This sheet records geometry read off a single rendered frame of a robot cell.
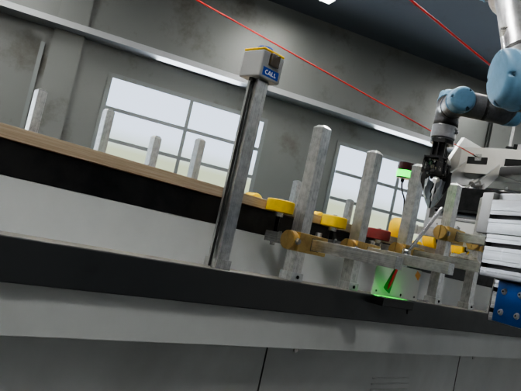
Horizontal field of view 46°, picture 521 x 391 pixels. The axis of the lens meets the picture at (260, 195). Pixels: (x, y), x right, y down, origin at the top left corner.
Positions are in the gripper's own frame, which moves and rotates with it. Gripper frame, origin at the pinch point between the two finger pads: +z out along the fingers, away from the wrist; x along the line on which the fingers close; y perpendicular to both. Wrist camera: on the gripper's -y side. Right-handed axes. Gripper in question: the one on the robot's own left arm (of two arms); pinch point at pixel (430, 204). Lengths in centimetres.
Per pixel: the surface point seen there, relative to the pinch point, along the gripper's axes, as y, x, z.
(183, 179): 63, -50, 12
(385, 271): 5.9, -8.2, 23.1
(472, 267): 0.3, 15.5, 16.4
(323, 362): -10, -26, 58
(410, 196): -3.5, -7.4, -1.8
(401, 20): -450, -152, -249
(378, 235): -9.5, -16.5, 12.1
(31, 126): 34, -135, 0
